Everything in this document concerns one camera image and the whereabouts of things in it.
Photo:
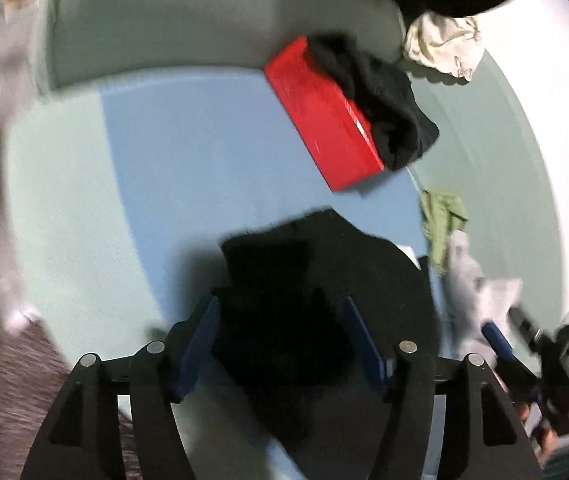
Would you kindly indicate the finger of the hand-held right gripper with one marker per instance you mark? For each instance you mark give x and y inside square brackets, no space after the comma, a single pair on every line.
[497,342]
[524,325]

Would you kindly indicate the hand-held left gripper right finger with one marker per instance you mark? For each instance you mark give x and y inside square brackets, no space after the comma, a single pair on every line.
[367,345]

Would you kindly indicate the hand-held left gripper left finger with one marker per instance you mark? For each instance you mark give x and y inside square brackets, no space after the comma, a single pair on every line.
[197,345]

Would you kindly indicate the grey sweater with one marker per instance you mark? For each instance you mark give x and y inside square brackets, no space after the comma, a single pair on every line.
[474,290]

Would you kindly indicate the black garment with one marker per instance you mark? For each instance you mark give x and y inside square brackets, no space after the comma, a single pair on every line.
[314,270]

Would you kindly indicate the person's right hand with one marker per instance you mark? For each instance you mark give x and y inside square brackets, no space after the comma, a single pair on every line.
[544,442]

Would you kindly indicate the green cloth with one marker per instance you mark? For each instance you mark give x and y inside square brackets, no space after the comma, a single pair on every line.
[439,220]

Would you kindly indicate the red box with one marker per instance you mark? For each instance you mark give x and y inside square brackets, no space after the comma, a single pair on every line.
[324,120]

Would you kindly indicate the black cloth on red box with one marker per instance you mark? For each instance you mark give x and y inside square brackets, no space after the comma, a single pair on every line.
[389,105]

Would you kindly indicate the cream printed cloth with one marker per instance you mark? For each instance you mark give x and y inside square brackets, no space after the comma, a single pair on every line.
[439,42]

